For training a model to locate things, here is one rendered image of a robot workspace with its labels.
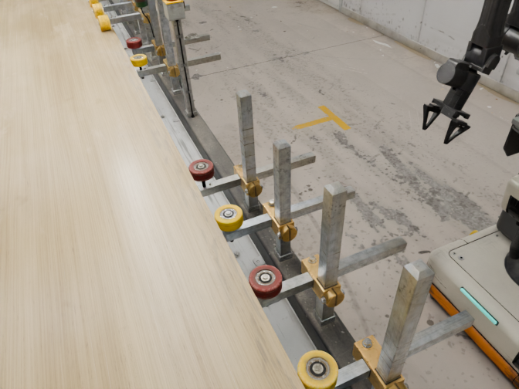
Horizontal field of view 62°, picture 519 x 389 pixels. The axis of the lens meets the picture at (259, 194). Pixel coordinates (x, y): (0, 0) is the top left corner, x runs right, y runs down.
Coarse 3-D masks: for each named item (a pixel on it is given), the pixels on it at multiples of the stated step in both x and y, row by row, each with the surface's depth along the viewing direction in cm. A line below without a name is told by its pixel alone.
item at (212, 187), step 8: (312, 152) 155; (296, 160) 152; (304, 160) 152; (312, 160) 154; (256, 168) 149; (264, 168) 149; (272, 168) 149; (232, 176) 146; (256, 176) 148; (264, 176) 149; (200, 184) 144; (208, 184) 143; (216, 184) 143; (224, 184) 144; (232, 184) 146; (240, 184) 147; (208, 192) 143; (216, 192) 145
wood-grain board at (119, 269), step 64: (0, 0) 299; (64, 0) 292; (0, 64) 211; (64, 64) 207; (128, 64) 204; (0, 128) 163; (64, 128) 160; (128, 128) 158; (0, 192) 132; (64, 192) 131; (128, 192) 130; (192, 192) 128; (0, 256) 112; (64, 256) 111; (128, 256) 110; (192, 256) 109; (0, 320) 97; (64, 320) 96; (128, 320) 95; (192, 320) 94; (256, 320) 94; (0, 384) 85; (64, 384) 84; (128, 384) 84; (192, 384) 83; (256, 384) 83
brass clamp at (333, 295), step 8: (304, 264) 111; (312, 264) 111; (304, 272) 113; (312, 272) 109; (312, 288) 111; (320, 288) 105; (328, 288) 105; (336, 288) 105; (320, 296) 107; (328, 296) 104; (336, 296) 104; (328, 304) 104; (336, 304) 106
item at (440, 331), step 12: (444, 324) 99; (456, 324) 99; (468, 324) 100; (420, 336) 97; (432, 336) 97; (444, 336) 98; (420, 348) 97; (360, 360) 94; (348, 372) 92; (360, 372) 92; (336, 384) 90; (348, 384) 92
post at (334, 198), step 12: (324, 192) 88; (336, 192) 86; (324, 204) 90; (336, 204) 87; (324, 216) 92; (336, 216) 90; (324, 228) 94; (336, 228) 92; (324, 240) 96; (336, 240) 95; (324, 252) 98; (336, 252) 98; (324, 264) 100; (336, 264) 101; (324, 276) 102; (336, 276) 104; (324, 288) 105; (324, 312) 111
